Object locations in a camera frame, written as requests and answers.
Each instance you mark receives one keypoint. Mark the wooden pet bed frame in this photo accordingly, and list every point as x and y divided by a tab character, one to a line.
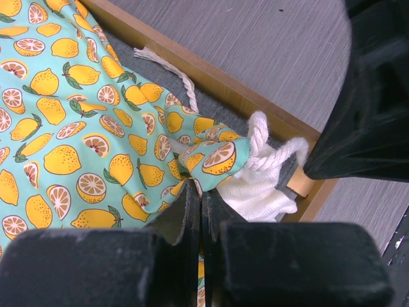
311	194

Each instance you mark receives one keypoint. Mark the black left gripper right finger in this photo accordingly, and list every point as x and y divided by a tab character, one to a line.
288	264

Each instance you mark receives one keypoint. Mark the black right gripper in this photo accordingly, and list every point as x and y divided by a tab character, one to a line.
366	134

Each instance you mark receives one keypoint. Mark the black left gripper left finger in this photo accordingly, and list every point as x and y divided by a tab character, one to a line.
156	265

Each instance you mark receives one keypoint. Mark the lemon print pet mattress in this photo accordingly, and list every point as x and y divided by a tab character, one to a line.
86	143

